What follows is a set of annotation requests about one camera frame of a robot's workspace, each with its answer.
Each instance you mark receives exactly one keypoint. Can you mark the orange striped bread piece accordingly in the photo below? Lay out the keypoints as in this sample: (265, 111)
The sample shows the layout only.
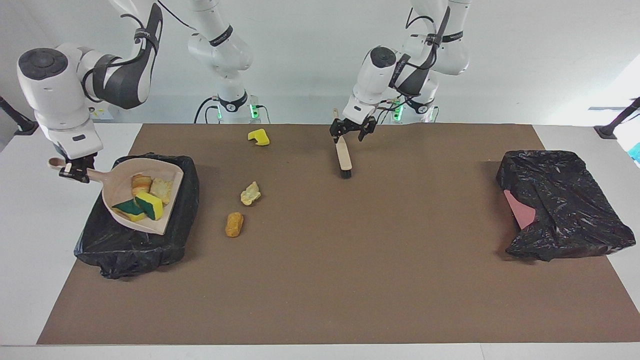
(141, 184)

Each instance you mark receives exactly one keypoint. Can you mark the crumpled black trash bag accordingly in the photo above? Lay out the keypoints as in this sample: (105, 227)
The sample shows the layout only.
(565, 200)

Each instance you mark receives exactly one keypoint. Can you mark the beige brush black bristles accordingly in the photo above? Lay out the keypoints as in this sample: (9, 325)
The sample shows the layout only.
(343, 155)

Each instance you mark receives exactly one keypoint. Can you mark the black bag lined bin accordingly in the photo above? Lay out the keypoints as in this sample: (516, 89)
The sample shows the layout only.
(130, 250)

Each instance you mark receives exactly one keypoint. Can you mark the notched yellow sponge piece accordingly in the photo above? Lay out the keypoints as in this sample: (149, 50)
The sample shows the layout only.
(258, 136)

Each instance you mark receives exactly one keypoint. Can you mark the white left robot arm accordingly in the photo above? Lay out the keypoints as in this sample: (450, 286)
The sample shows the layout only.
(380, 75)

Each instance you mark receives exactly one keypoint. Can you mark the brown bread roll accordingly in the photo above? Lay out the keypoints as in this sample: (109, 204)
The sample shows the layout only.
(234, 224)

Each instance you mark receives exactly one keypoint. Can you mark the beige bread piece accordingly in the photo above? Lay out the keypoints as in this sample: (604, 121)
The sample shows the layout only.
(161, 190)
(250, 194)

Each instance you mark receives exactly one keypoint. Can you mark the small yellow sponge wedge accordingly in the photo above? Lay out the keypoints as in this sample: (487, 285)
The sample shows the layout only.
(151, 206)

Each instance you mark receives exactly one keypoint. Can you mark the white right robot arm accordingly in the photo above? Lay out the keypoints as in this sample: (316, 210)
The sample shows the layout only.
(50, 85)

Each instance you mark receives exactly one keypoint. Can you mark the pink plastic bin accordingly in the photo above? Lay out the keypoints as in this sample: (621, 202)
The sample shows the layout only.
(520, 212)

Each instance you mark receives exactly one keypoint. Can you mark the large yellow sponge piece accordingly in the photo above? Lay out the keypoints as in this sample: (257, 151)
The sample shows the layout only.
(127, 210)

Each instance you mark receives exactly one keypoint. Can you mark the teal object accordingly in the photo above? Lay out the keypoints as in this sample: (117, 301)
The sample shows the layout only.
(636, 152)

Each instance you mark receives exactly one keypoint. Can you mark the beige plastic dustpan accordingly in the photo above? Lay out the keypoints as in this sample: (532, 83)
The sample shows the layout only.
(119, 191)

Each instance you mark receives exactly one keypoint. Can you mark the black camera stand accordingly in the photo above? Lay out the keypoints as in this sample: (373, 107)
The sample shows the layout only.
(26, 128)
(607, 131)

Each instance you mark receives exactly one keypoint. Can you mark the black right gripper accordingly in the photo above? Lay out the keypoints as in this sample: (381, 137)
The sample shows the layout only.
(81, 162)

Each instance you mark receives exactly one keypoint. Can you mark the brown table mat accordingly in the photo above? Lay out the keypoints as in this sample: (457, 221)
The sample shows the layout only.
(320, 310)

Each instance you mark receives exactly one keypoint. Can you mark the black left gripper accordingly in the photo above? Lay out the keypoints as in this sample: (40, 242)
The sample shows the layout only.
(356, 122)

